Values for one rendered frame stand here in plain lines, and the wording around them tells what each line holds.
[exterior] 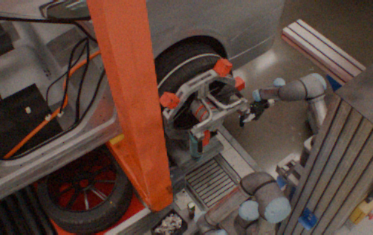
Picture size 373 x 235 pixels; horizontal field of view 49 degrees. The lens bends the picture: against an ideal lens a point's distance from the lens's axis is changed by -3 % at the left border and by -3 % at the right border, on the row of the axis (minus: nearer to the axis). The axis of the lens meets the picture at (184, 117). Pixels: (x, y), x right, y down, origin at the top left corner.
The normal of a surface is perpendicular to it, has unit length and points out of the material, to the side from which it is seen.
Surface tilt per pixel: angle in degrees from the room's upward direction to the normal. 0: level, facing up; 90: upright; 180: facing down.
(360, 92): 0
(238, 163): 0
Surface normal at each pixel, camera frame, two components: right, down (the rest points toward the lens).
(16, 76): 0.40, 0.13
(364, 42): -0.04, -0.58
